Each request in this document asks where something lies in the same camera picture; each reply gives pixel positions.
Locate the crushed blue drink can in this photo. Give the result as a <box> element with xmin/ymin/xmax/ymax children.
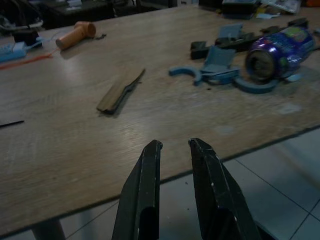
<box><xmin>244</xmin><ymin>26</ymin><xmax>315</xmax><ymax>82</ymax></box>

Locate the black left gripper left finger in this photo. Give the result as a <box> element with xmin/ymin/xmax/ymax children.
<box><xmin>111</xmin><ymin>139</ymin><xmax>163</xmax><ymax>240</ymax></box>

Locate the blue plastic ring piece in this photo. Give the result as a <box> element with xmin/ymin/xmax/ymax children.
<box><xmin>233</xmin><ymin>76</ymin><xmax>280</xmax><ymax>95</ymax></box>

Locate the blue curved plastic piece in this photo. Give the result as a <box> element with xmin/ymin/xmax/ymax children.
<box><xmin>168</xmin><ymin>65</ymin><xmax>204</xmax><ymax>87</ymax></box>

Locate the blue power strip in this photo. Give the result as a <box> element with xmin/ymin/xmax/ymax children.
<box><xmin>0</xmin><ymin>41</ymin><xmax>43</xmax><ymax>63</ymax></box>

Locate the round table leg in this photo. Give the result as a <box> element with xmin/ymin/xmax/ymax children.
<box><xmin>31</xmin><ymin>218</ymin><xmax>67</xmax><ymax>240</ymax></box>

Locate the orange cord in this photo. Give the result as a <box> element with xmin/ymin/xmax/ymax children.
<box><xmin>0</xmin><ymin>48</ymin><xmax>62</xmax><ymax>71</ymax></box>

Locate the blue plastic bracket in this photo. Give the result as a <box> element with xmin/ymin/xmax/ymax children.
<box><xmin>199</xmin><ymin>45</ymin><xmax>241</xmax><ymax>85</ymax></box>
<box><xmin>217</xmin><ymin>23</ymin><xmax>245</xmax><ymax>42</ymax></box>

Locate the thin wooden strip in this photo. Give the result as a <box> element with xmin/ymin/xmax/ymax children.
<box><xmin>96</xmin><ymin>68</ymin><xmax>146</xmax><ymax>115</ymax></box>

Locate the black plastic block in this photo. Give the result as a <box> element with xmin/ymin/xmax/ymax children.
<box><xmin>190</xmin><ymin>40</ymin><xmax>211</xmax><ymax>60</ymax></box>

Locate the black box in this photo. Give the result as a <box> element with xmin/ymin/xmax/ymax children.
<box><xmin>12</xmin><ymin>29</ymin><xmax>41</xmax><ymax>46</ymax></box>

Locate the long black plastic part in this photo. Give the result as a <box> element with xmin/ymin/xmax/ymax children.
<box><xmin>214</xmin><ymin>32</ymin><xmax>263</xmax><ymax>52</ymax></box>

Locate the thin black stick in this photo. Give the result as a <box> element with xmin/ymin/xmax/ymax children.
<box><xmin>0</xmin><ymin>120</ymin><xmax>25</xmax><ymax>129</ymax></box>

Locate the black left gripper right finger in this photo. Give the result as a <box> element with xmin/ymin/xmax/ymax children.
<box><xmin>188</xmin><ymin>137</ymin><xmax>262</xmax><ymax>240</ymax></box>

